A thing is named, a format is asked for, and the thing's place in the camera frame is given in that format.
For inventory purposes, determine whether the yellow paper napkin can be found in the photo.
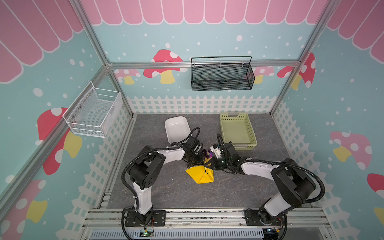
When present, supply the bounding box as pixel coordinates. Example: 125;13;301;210
186;158;214;184

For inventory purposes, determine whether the purple metal spoon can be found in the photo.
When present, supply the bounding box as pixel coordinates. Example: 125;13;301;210
202;149;208;158

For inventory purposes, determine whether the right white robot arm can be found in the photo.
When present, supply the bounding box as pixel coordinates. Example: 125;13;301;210
208;142;316;225

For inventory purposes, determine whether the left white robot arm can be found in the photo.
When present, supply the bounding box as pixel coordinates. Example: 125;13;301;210
121;137;204;216

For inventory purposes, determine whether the white plastic tub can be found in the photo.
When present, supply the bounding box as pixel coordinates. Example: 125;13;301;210
165;116;191;144

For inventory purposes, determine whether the green perforated plastic basket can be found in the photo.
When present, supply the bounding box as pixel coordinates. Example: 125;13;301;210
220;113;258;151

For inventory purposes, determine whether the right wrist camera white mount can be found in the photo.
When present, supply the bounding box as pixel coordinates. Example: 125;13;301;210
210;145;222;159

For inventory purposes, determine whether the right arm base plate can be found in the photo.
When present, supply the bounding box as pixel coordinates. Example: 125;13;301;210
244;209;287;227

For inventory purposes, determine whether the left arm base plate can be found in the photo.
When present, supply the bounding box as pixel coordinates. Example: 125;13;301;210
124;210;167;227

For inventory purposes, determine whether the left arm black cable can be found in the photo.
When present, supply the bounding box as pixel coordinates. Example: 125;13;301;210
120;127;201;240

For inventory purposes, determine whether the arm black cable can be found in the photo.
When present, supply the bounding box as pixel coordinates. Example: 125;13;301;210
216;132;326;204
120;127;201;240

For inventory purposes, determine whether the black mesh wall basket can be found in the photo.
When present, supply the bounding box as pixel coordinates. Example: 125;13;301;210
191;56;256;92

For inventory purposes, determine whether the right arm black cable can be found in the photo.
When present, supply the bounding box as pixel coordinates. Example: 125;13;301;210
216;132;326;204

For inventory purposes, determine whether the white wire wall basket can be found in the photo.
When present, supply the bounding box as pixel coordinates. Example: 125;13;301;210
63;82;123;138

